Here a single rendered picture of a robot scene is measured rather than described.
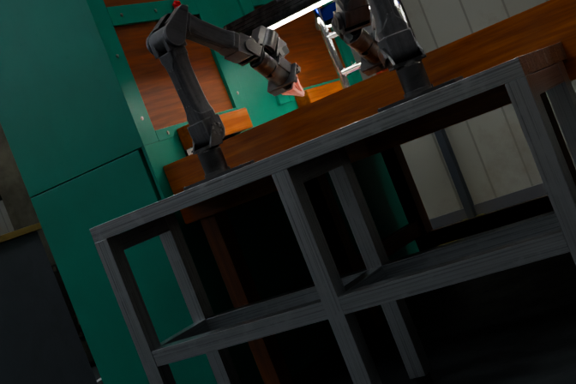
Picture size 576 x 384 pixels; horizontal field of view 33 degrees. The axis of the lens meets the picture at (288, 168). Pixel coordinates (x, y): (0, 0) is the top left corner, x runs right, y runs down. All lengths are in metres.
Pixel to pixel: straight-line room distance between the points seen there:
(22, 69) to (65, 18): 0.26
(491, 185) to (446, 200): 0.26
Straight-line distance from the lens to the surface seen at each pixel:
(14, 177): 5.41
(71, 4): 2.99
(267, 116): 3.38
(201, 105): 2.51
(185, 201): 2.35
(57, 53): 3.06
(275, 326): 2.31
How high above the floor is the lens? 0.65
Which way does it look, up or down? level
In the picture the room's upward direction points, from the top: 21 degrees counter-clockwise
